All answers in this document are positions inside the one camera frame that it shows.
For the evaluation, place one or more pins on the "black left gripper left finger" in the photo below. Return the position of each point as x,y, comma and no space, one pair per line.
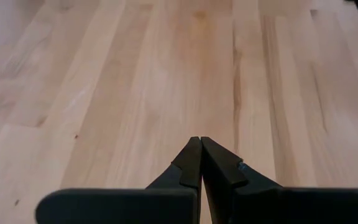
120,207

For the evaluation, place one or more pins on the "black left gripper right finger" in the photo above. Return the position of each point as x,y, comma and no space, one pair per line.
259,205

